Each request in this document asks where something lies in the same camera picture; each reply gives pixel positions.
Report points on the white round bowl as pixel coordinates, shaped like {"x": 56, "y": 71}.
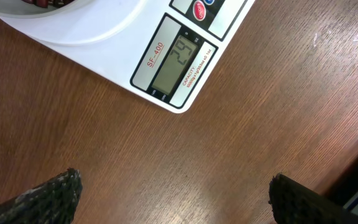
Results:
{"x": 22, "y": 10}

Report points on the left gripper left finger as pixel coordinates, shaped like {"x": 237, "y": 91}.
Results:
{"x": 53, "y": 202}

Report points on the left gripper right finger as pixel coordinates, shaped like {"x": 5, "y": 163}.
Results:
{"x": 293, "y": 203}

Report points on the white digital kitchen scale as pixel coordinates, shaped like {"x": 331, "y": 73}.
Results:
{"x": 161, "y": 50}

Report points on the red beans in bowl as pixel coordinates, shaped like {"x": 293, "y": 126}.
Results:
{"x": 47, "y": 3}

